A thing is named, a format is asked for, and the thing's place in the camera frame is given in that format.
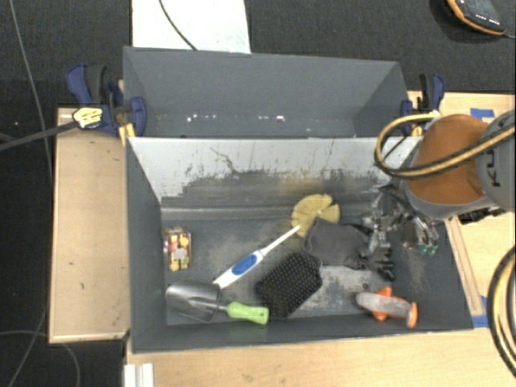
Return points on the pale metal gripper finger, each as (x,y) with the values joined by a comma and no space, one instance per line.
(381,245)
(370,220)

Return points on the yellow ribbed round slice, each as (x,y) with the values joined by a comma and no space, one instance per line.
(310,212)

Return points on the clear and orange plastic tool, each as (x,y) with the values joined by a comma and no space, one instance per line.
(387,305)

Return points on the black hairbrush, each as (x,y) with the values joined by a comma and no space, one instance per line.
(289,284)

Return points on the white and blue electric toothbrush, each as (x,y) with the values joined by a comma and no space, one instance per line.
(246,265)

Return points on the grey metal bin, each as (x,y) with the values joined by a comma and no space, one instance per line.
(258,95)

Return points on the small colourful printed box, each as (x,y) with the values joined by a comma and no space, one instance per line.
(177,249)

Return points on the pale wood board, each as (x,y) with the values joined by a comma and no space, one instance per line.
(90,232)

